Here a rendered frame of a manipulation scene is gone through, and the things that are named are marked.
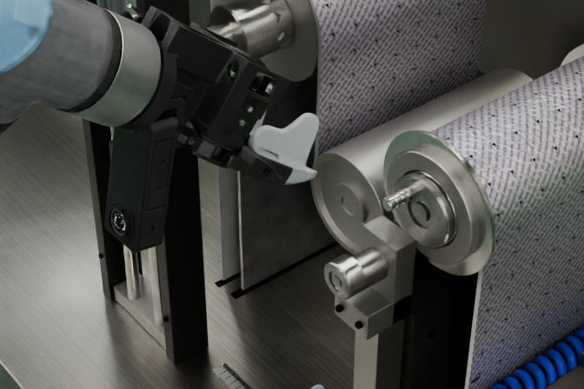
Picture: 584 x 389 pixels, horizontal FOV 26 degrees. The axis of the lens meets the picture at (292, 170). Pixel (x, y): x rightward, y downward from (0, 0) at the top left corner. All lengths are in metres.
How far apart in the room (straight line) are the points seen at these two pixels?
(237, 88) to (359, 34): 0.38
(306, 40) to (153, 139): 0.40
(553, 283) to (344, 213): 0.22
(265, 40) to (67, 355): 0.50
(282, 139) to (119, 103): 0.17
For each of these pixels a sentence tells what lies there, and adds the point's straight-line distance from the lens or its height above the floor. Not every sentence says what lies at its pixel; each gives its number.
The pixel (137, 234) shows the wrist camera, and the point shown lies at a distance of 0.94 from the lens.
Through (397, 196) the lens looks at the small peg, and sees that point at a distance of 1.17.
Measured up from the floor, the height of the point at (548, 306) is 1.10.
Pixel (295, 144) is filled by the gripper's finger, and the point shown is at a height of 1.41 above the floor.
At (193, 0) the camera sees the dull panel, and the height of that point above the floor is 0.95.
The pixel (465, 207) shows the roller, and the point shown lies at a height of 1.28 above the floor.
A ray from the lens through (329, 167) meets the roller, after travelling 1.31.
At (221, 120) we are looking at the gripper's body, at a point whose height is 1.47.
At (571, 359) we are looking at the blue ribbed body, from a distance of 1.37.
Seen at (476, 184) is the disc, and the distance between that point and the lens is 1.14.
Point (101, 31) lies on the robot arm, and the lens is 0.83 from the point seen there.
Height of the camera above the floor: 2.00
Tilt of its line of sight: 38 degrees down
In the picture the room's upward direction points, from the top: straight up
